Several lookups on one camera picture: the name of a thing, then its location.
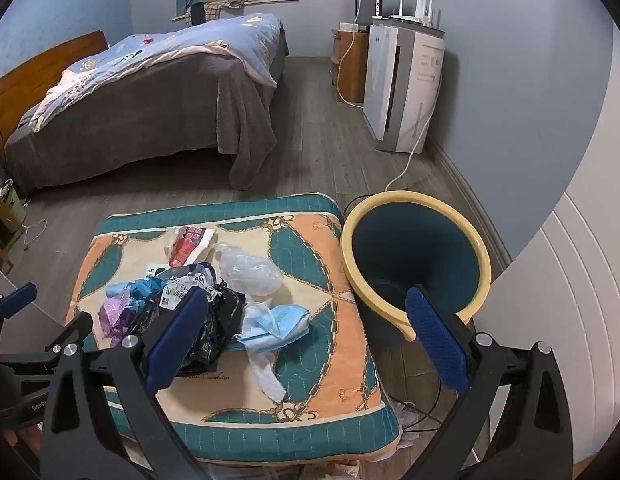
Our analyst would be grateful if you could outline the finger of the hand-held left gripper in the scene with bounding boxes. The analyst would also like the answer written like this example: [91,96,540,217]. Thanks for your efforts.
[0,282,38,361]
[46,311,94,356]

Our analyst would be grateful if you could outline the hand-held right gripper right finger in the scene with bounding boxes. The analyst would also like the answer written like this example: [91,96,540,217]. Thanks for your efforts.
[405,285,575,480]

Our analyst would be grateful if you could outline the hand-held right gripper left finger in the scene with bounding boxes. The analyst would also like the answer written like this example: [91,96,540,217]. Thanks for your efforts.
[40,287,211,480]

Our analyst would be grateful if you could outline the black plastic bag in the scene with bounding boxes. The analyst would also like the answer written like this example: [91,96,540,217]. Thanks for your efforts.
[124,262,247,376]

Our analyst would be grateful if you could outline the yellow rimmed teal bin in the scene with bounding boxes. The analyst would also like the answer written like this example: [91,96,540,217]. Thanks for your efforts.
[341,190,492,356]

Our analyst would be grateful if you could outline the purple wrapper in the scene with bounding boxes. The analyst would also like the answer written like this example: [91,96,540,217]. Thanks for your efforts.
[100,297,140,348]

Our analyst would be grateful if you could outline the light blue plastic bag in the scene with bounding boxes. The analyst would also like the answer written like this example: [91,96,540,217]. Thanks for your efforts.
[106,280,168,313]

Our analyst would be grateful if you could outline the crumpled newspaper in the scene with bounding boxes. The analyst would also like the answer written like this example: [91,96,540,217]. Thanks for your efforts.
[395,400,419,448]

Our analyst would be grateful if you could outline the red snack wrapper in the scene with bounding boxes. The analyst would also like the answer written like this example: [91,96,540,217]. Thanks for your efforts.
[165,226,215,267]

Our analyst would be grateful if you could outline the white crumpled tissue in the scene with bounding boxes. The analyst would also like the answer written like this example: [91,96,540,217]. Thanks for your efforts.
[245,345,287,403]

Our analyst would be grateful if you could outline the crumpled clear plastic bag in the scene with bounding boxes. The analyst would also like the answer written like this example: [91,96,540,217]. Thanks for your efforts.
[210,242,285,298]

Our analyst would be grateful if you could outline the blue face mask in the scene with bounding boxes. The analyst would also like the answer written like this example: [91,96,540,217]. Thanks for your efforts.
[235,305,311,353]

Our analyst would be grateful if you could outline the teal and orange printed cushion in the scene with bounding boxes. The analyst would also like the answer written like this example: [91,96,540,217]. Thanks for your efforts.
[64,192,403,466]

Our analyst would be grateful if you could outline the white panelled wardrobe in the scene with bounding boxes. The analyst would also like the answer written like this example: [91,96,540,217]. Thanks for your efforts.
[472,20,620,466]

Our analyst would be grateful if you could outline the wooden bed headboard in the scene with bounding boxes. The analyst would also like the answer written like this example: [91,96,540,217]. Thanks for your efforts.
[0,30,110,146]

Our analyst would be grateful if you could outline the bed with grey bedspread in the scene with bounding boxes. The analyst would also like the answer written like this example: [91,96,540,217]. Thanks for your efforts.
[4,25,291,191]

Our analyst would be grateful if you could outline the white air purifier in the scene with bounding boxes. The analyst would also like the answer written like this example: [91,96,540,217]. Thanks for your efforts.
[362,22,447,153]

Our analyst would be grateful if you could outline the wooden cabinet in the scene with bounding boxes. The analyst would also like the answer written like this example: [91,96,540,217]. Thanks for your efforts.
[331,27,371,106]

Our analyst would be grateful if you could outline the blue patterned quilt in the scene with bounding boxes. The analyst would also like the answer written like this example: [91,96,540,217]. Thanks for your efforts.
[27,12,283,133]

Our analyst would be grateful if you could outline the white router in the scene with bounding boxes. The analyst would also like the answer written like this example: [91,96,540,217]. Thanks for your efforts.
[385,0,441,28]

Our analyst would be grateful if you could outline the thin white floor cable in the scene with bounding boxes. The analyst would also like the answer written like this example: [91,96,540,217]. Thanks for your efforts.
[22,217,48,251]

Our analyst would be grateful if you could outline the black cable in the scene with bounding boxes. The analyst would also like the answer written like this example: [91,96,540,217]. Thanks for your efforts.
[342,191,385,213]

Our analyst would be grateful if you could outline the white power cable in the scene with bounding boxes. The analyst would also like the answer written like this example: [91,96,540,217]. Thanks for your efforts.
[385,67,443,193]

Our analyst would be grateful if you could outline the white cable on cabinet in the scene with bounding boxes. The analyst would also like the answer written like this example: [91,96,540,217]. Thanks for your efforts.
[337,34,363,106]

